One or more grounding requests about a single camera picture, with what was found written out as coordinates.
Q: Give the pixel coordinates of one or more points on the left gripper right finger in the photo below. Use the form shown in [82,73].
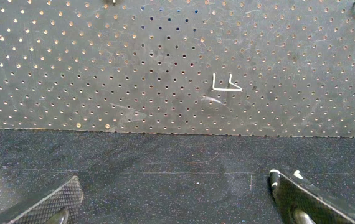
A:
[302,202]

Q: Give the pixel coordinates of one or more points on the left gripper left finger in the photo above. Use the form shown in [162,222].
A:
[56,199]

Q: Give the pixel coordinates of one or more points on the black pegboard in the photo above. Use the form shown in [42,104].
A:
[71,77]

